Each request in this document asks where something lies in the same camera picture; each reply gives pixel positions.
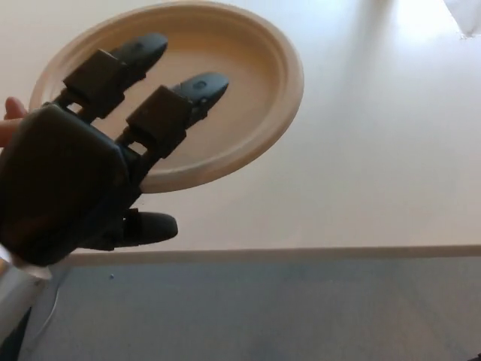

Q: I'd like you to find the thin white floor cable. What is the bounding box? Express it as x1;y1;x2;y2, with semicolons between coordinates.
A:
45;267;65;326

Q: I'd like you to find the white curtain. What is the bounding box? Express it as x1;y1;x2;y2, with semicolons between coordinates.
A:
443;0;481;40

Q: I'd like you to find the person's bare hand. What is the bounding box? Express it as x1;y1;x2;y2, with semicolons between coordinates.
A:
0;96;29;148

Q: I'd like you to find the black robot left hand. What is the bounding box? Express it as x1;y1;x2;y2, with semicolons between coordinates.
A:
0;32;231;266

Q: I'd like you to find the dark table leg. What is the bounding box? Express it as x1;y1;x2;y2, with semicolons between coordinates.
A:
0;311;33;361

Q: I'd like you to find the beige paper plate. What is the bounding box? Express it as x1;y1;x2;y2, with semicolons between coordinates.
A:
29;0;304;195

